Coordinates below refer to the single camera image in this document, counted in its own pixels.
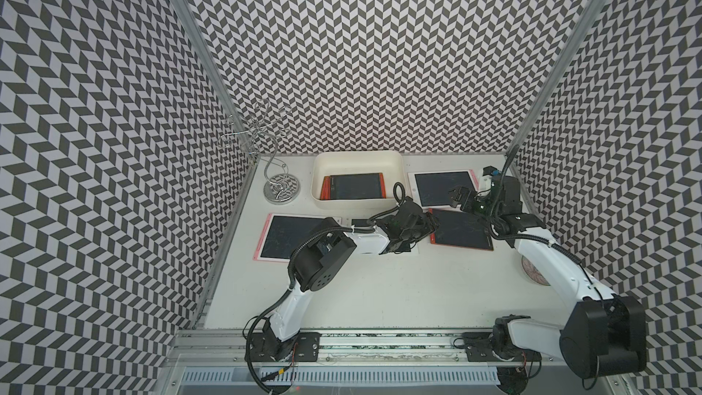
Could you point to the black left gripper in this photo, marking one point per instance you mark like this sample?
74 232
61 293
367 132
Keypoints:
430 224

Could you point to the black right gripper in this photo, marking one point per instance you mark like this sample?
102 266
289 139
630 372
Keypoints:
460 191

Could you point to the pink writing tablet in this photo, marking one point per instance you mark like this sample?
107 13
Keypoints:
282 234
432 189

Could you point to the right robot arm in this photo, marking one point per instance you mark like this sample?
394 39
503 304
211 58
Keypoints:
605 333

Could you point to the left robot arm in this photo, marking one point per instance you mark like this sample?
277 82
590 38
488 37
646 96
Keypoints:
274 335

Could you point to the white plastic storage box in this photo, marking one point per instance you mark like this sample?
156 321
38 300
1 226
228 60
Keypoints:
389 163

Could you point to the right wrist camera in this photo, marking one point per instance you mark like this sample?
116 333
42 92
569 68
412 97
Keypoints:
489 176

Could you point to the chrome wire stand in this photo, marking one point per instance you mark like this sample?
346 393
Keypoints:
262 137

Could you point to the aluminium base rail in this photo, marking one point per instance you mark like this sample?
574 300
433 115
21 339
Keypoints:
369 361

